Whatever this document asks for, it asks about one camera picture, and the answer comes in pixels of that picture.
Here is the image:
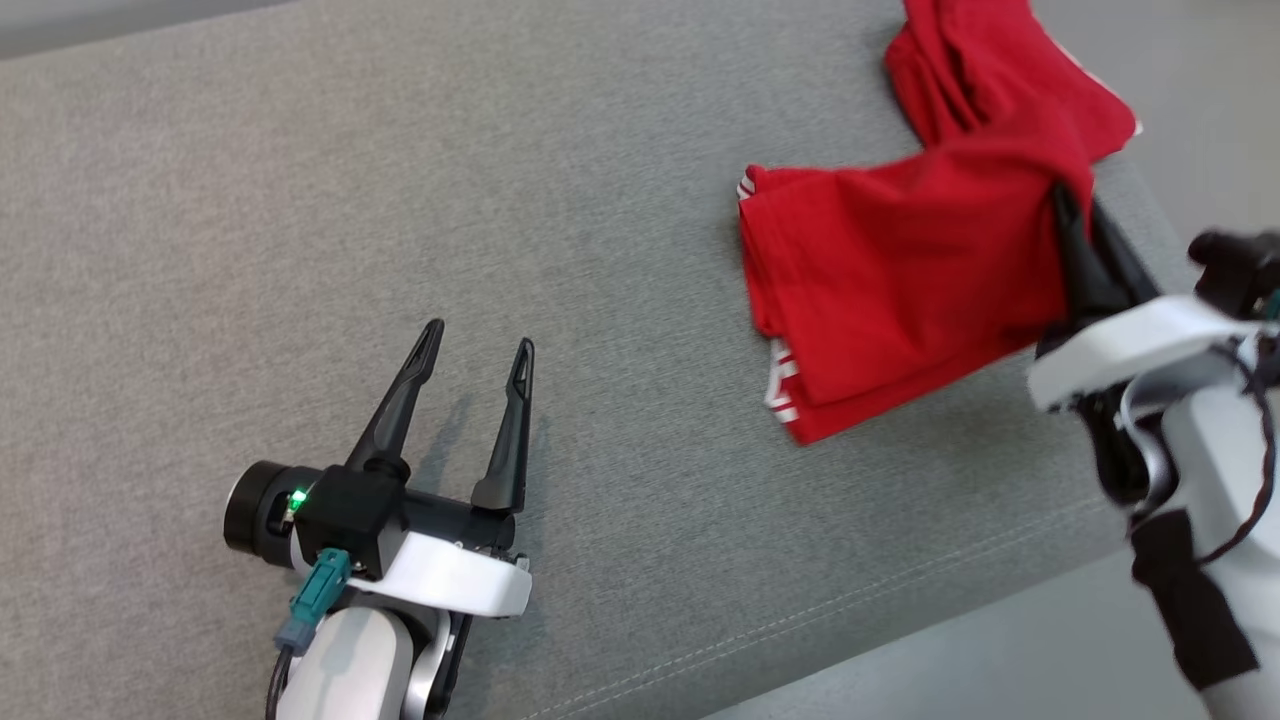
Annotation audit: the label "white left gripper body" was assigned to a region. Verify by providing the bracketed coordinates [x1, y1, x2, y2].
[223, 460, 533, 619]

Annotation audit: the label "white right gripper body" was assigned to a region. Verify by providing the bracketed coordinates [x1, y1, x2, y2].
[1028, 296, 1273, 415]

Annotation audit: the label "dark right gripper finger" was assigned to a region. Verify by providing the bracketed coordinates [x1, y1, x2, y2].
[1050, 185, 1111, 333]
[1088, 200, 1161, 311]

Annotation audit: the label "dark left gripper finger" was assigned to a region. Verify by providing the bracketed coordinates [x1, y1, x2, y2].
[345, 318, 446, 481]
[470, 338, 536, 513]

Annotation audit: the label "red jersey white sleeves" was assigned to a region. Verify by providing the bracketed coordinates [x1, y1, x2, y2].
[736, 100, 1103, 447]

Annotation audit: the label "red shorts white stripe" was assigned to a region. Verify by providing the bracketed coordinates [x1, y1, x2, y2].
[884, 0, 1142, 173]

